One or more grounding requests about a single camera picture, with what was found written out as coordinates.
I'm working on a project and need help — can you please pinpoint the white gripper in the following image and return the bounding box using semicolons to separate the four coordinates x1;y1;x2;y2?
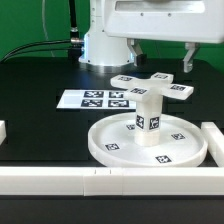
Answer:
103;0;224;73

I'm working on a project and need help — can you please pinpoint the white cross-shaped table base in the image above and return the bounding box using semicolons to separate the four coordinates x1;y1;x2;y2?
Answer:
110;72;194;102

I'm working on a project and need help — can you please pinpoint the white round table top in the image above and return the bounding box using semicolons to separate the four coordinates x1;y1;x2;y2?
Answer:
88;112;208;168

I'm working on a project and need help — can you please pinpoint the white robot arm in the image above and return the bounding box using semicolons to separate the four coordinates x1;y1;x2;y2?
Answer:
80;0;224;73

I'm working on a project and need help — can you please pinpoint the white marker sheet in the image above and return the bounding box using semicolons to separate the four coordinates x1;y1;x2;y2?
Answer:
57;90;136;109

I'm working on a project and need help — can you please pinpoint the black cable with connector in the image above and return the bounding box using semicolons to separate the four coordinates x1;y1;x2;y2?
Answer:
0;37;85;64

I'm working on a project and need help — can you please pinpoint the black vertical cable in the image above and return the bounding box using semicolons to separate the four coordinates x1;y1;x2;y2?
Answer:
68;0;80;38

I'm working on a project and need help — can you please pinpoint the white right fence rail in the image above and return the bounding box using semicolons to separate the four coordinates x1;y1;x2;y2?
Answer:
201;122;224;168

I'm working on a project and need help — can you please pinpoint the white fence rail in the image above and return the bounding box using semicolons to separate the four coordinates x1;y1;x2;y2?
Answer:
0;120;6;145
201;122;224;168
0;167;224;196

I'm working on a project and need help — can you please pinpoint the thin white cable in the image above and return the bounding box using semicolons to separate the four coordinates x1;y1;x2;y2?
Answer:
41;0;55;58

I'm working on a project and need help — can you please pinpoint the white front fence rail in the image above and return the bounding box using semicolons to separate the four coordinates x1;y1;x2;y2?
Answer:
0;167;224;196

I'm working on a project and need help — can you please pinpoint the white left fence rail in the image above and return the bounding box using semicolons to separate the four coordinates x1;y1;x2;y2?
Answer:
0;120;6;145

